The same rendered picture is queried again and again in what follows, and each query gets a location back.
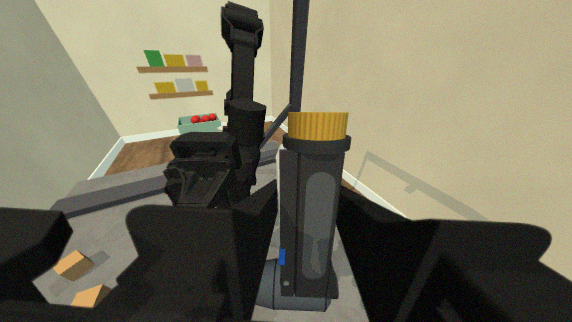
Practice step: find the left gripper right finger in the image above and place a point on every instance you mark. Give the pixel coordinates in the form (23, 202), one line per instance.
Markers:
(391, 256)

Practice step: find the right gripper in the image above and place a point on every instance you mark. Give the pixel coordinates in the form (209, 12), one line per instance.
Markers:
(212, 176)

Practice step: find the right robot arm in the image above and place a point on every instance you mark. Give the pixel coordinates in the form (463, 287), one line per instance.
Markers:
(246, 117)

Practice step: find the tan block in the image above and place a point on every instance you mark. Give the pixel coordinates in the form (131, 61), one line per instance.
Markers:
(73, 266)
(91, 297)

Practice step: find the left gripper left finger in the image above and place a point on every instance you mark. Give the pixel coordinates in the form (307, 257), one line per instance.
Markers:
(241, 237)

